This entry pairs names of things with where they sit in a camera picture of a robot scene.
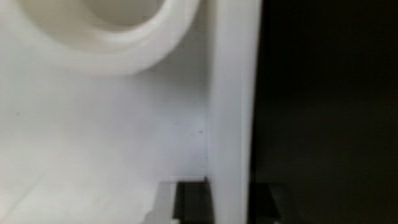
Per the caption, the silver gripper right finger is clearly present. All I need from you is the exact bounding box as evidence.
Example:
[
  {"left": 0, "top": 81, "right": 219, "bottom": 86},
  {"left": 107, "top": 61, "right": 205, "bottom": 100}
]
[{"left": 251, "top": 183, "right": 292, "bottom": 224}]

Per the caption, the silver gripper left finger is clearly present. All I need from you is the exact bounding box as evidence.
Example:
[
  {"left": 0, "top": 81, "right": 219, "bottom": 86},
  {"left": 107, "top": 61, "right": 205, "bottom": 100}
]
[{"left": 173, "top": 181, "right": 214, "bottom": 224}]

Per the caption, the white square tabletop part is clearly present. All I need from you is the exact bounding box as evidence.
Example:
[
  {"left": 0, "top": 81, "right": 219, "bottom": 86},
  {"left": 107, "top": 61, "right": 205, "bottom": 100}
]
[{"left": 0, "top": 0, "right": 262, "bottom": 224}]

